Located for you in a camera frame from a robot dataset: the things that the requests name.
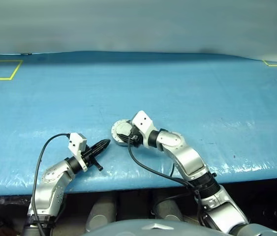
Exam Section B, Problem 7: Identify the round silver tape roll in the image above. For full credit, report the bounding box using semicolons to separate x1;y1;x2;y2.
110;119;135;148

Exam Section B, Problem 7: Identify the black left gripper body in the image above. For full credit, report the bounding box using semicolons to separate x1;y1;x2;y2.
80;145;104;172

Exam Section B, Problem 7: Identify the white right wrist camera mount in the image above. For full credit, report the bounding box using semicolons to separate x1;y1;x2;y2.
131;110;155;148

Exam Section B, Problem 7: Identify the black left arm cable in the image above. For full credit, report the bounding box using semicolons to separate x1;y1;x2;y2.
31;133;71;236

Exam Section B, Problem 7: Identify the grey rounded cylinder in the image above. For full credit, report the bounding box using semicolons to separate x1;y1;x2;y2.
86;196;117;232
153;198;184;222

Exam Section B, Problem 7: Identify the white backdrop sheet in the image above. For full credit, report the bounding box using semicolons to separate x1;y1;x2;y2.
0;0;277;61

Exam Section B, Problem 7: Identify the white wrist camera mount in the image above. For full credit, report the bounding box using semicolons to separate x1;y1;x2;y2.
131;110;155;148
68;132;89;172

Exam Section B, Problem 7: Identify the grey robot torso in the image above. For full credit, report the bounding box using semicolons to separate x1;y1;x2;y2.
83;218;277;236

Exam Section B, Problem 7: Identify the yellow tape square outline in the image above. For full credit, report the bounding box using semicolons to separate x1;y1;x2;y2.
0;59;24;81

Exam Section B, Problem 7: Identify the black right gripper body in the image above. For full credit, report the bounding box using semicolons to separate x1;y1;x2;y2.
127;125;144;148

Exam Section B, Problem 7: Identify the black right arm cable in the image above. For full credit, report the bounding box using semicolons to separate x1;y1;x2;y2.
127;137;209;227

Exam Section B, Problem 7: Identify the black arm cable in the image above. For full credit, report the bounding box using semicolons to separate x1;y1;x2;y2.
127;137;209;227
31;133;71;236

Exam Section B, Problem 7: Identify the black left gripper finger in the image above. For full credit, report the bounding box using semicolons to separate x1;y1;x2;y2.
91;143;110;157
89;139;111;152

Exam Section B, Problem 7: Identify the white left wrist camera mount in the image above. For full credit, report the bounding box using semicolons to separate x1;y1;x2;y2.
68;132;89;172

